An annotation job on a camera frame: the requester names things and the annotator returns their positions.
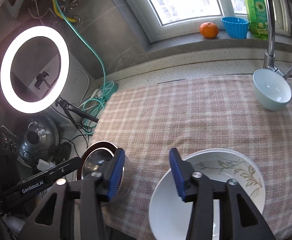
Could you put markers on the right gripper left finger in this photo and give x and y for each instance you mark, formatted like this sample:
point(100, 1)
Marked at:
point(52, 218)

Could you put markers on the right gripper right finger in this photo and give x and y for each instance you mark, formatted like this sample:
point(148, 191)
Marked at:
point(239, 217)

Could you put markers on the silver steel bowl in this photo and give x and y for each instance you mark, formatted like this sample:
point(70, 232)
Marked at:
point(125, 184)

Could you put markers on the red steel bowl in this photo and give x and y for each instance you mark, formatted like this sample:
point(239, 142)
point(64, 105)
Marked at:
point(94, 157)

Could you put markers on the white plate leaf pattern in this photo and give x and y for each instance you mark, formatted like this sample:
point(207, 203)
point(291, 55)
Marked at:
point(169, 216)

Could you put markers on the white device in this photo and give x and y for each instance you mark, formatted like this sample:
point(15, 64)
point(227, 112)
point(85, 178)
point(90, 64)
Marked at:
point(45, 165)

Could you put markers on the steel pot lid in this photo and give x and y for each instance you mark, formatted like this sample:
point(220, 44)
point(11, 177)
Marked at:
point(36, 135)

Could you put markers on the pink plaid cloth mat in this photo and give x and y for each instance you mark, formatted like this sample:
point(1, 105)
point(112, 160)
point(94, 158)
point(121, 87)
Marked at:
point(194, 115)

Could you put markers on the black tripod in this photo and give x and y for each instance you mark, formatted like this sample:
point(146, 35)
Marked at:
point(67, 107)

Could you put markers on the light blue ceramic bowl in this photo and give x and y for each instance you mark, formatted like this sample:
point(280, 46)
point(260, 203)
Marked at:
point(272, 91)

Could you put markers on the chrome faucet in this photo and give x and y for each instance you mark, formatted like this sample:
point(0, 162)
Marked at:
point(269, 56)

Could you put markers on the orange tangerine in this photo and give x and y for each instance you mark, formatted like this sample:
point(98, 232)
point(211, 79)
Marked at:
point(209, 30)

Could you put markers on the green detergent pouch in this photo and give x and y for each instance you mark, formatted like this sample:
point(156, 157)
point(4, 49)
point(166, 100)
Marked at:
point(257, 17)

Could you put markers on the ring light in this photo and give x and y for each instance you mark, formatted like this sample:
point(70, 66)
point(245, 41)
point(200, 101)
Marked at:
point(34, 69)

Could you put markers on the window frame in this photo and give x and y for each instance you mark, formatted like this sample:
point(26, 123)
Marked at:
point(151, 29)

